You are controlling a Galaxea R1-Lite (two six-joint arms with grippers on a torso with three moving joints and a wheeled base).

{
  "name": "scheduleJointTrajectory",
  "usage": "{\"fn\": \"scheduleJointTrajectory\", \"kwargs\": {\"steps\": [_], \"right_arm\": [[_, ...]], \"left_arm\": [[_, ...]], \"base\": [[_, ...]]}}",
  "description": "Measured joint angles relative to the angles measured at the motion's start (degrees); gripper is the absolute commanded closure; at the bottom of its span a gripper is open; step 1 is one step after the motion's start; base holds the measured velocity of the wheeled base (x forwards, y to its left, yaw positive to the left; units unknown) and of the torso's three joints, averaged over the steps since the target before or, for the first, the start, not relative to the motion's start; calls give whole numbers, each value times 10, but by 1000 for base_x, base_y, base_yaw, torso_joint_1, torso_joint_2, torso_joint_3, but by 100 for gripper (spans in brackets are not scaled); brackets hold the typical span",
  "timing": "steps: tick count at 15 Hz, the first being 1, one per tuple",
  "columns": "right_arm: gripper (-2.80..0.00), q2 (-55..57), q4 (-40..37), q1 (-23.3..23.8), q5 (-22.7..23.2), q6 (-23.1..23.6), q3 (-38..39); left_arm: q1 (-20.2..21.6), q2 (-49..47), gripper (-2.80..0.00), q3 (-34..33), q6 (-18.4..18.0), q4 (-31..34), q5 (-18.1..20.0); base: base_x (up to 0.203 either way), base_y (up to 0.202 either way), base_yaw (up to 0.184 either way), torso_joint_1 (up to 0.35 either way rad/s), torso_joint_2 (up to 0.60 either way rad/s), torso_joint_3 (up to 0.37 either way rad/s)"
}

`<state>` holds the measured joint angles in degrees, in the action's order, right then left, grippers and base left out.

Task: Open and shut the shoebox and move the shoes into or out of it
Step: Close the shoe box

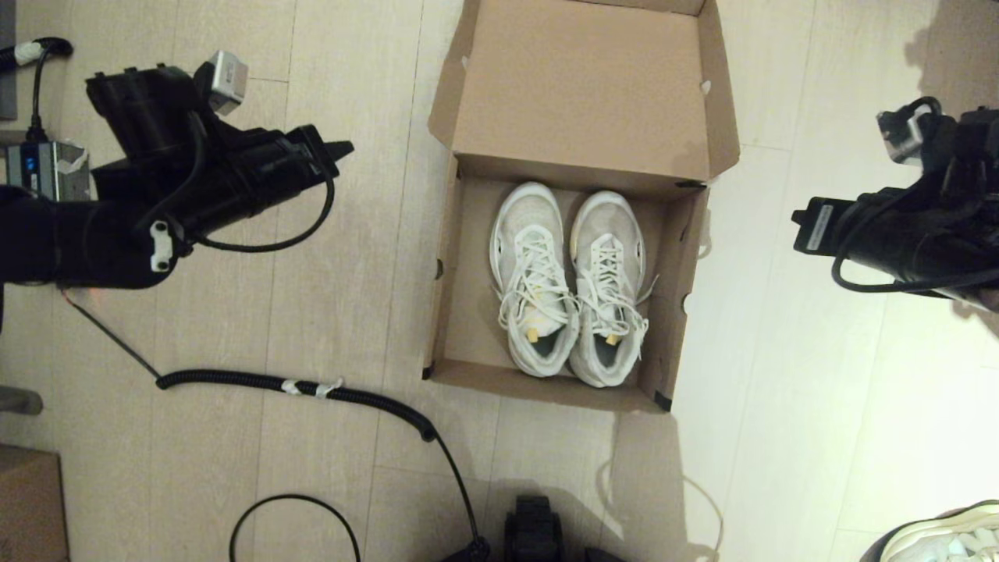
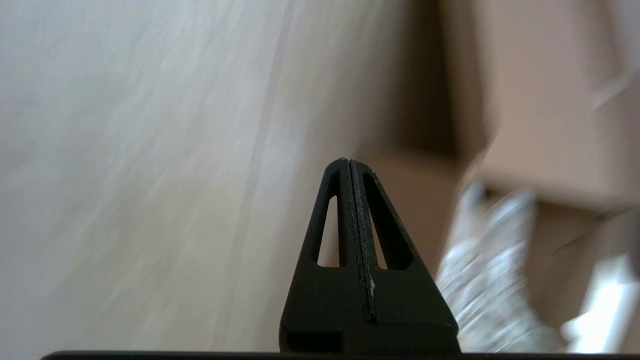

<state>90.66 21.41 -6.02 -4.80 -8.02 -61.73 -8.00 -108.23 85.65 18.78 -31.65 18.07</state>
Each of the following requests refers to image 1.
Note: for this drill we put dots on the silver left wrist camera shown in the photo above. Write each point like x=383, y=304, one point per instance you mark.
x=228, y=78

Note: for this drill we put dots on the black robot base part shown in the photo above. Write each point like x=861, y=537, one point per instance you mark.
x=533, y=531

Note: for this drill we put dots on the plain brown cardboard carton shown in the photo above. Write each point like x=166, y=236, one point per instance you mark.
x=31, y=507

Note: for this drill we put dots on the brown cardboard shoe box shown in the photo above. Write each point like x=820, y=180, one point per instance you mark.
x=577, y=86

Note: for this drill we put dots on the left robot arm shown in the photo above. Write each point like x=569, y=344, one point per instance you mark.
x=117, y=226

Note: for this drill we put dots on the grey furniture foot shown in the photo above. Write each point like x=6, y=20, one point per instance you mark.
x=19, y=400

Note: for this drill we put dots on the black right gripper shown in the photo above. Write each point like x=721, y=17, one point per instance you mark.
x=831, y=226

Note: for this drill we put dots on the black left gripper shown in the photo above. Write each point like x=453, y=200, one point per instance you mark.
x=308, y=156

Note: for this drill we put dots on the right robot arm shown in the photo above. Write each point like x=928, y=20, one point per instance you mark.
x=936, y=226

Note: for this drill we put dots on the dark grey panel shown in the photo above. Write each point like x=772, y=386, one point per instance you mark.
x=8, y=62

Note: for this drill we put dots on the grey power supply unit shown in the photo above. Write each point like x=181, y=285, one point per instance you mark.
x=47, y=168

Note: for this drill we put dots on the white teal worn sneaker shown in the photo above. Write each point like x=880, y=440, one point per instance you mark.
x=944, y=535

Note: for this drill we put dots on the white mesh sneaker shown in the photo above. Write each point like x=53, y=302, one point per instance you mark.
x=613, y=222
x=527, y=215

